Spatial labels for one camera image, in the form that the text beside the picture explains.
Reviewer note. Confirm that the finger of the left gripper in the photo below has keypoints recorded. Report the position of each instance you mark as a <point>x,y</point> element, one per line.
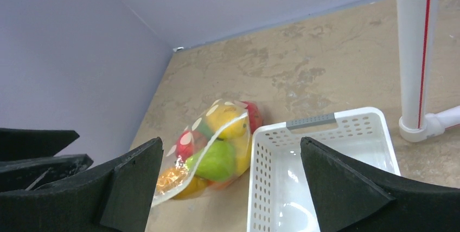
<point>29,174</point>
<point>20,144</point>

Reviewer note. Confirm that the white pipe frame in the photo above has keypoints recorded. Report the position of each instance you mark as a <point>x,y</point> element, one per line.
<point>416,29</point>

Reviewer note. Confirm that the clear zip top bag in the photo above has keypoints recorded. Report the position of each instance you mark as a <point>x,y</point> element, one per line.
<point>192,162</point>

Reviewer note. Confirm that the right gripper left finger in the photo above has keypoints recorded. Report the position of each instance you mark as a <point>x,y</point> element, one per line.
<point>113,196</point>

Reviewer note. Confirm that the yellow pear toy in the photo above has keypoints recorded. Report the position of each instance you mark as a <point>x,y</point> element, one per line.
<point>243,149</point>

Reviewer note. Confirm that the white plastic basket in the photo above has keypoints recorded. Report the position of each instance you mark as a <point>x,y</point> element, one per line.
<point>284,185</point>

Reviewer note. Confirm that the red apple toy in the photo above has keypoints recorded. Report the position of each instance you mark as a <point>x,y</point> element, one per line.
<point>255,118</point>

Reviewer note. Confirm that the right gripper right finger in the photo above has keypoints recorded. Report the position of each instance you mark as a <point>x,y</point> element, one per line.
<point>377,194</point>

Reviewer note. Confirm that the red strawberry toy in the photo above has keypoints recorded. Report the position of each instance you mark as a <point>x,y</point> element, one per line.
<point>189,143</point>

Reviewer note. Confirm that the yellow mango toy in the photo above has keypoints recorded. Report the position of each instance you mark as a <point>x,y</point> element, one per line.
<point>228,121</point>

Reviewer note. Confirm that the orange-yellow potato toy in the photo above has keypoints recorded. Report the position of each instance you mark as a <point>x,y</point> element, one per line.
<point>183,185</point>

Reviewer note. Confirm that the green mango toy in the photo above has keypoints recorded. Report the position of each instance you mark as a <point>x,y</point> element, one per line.
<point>218,164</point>

